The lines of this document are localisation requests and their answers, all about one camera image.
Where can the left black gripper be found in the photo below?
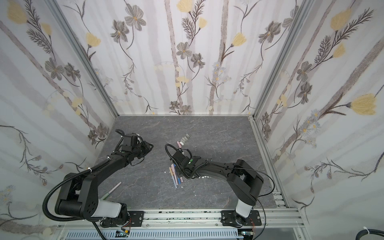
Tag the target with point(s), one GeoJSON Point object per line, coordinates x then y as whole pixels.
{"type": "Point", "coordinates": [147, 148]}

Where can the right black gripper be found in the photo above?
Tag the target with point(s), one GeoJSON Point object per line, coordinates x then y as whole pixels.
{"type": "Point", "coordinates": [180, 163]}

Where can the blue pen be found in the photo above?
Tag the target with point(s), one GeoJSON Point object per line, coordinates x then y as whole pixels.
{"type": "Point", "coordinates": [176, 173]}

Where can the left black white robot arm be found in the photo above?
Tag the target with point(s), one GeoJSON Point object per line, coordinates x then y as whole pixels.
{"type": "Point", "coordinates": [79, 198]}

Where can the light pink pen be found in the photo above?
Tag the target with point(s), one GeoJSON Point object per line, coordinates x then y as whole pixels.
{"type": "Point", "coordinates": [174, 174]}

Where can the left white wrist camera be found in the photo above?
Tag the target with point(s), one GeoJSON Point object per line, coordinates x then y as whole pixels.
{"type": "Point", "coordinates": [130, 142]}

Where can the grey ventilated cable duct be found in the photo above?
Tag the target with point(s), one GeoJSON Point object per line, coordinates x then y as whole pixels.
{"type": "Point", "coordinates": [178, 234]}

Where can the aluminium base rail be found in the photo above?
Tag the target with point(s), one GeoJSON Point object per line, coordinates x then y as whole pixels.
{"type": "Point", "coordinates": [265, 224]}

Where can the black hose corner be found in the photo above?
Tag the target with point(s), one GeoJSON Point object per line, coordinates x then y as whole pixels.
{"type": "Point", "coordinates": [367, 231]}

